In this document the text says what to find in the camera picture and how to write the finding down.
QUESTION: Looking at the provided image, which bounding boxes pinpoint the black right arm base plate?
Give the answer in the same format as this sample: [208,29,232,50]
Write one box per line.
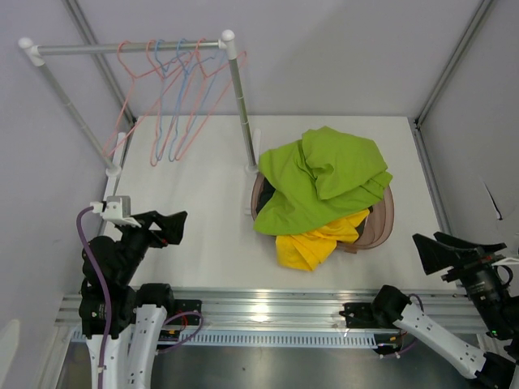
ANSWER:
[339,302,392,329]

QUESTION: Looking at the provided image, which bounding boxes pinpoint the metal clothes rack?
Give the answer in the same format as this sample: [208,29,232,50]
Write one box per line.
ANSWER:
[17,28,267,216]

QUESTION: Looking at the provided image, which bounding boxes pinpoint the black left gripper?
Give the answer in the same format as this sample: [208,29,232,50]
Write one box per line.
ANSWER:
[116,209,187,283]

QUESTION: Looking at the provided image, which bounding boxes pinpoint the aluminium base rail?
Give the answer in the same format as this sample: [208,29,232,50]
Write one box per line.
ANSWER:
[54,287,487,335]

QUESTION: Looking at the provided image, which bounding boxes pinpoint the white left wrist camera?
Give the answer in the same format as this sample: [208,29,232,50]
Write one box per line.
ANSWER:
[90,195,141,228]

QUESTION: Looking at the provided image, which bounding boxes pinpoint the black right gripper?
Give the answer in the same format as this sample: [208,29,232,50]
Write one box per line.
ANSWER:
[411,230,514,336]

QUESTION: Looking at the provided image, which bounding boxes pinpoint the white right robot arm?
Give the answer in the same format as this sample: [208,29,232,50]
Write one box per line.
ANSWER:
[370,232,518,388]

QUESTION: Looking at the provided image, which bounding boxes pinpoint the blue hanger with olive shorts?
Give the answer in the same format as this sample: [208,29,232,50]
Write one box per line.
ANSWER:
[152,38,192,166]

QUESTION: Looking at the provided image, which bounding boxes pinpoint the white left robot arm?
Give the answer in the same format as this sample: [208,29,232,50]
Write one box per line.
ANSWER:
[76,208,188,388]

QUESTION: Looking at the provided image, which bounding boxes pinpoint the translucent pink plastic basin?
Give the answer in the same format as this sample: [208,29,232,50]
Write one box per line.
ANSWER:
[251,173,395,254]

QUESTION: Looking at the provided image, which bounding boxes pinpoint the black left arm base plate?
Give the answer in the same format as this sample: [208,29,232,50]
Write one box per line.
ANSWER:
[169,299,203,327]

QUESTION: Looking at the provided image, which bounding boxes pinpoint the pink wire hanger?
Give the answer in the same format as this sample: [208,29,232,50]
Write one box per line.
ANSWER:
[166,43,247,163]

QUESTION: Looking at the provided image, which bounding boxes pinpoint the slotted grey cable duct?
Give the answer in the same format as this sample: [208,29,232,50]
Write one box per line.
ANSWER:
[71,328,402,349]

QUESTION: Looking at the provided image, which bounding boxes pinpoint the lime green shorts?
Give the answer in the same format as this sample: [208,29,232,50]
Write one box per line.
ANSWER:
[254,126,392,236]

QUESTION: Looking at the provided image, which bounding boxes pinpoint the yellow shorts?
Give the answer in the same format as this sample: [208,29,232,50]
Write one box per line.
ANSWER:
[276,208,371,271]

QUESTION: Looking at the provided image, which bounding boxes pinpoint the navy dark shorts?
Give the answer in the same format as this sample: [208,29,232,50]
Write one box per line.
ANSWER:
[255,178,276,213]

